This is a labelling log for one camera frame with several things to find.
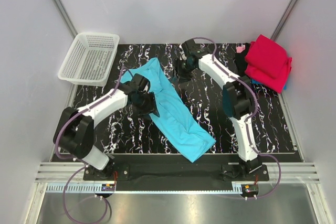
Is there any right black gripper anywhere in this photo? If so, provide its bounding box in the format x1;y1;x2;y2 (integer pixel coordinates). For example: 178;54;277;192
170;58;195;85

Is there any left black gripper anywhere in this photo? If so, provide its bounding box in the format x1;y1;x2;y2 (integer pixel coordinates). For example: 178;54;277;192
132;92;160;120

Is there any cyan t shirt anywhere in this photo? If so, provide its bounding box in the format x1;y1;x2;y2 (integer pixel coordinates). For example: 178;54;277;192
121;58;215;163

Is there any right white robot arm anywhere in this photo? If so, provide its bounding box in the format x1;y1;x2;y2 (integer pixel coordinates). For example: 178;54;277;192
174;39;262;180

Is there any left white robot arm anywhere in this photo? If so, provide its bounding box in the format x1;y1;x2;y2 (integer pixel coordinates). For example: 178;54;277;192
53;73;160;180

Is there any pink paper tag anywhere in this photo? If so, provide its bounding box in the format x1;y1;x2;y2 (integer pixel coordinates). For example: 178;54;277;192
236;45;246;53

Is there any folded black t shirt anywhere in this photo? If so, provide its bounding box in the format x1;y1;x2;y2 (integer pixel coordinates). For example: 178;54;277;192
235;43;250;76

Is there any white plastic basket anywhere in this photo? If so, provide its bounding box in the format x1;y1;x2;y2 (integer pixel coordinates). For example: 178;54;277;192
58;32;120;87

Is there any folded blue t shirt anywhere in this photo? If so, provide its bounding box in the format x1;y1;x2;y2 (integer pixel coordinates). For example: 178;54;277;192
251;79;287;90

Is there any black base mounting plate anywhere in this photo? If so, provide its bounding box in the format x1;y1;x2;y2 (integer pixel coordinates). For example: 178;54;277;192
83;154;270;193

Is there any folded red t shirt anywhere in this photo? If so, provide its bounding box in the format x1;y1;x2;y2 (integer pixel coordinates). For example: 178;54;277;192
245;35;292;93

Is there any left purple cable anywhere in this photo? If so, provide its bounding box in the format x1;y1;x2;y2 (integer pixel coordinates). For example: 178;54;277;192
55;67;132;222

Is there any purple cable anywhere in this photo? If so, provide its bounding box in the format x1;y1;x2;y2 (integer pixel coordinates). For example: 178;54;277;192
193;37;282;200
55;67;132;222

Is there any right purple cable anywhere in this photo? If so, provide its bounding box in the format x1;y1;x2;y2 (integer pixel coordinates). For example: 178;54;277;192
193;37;282;200

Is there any right corner metal post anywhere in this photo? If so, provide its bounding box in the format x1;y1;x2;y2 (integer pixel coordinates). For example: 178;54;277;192
270;0;299;41

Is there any corner metal post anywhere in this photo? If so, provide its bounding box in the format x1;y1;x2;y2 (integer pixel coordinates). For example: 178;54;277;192
270;0;299;41
52;0;78;38

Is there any left corner metal post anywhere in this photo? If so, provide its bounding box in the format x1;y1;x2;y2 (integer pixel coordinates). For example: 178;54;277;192
52;0;78;38

